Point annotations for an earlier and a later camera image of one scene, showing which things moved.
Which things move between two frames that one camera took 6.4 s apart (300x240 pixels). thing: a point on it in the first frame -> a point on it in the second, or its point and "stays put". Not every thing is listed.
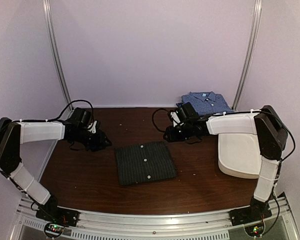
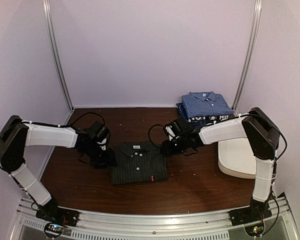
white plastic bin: (239, 155) stays put
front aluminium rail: (158, 225) stays put
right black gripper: (171, 137) -> (168, 150)
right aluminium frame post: (257, 9) stays put
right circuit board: (255, 230) stays put
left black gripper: (100, 142) -> (108, 160)
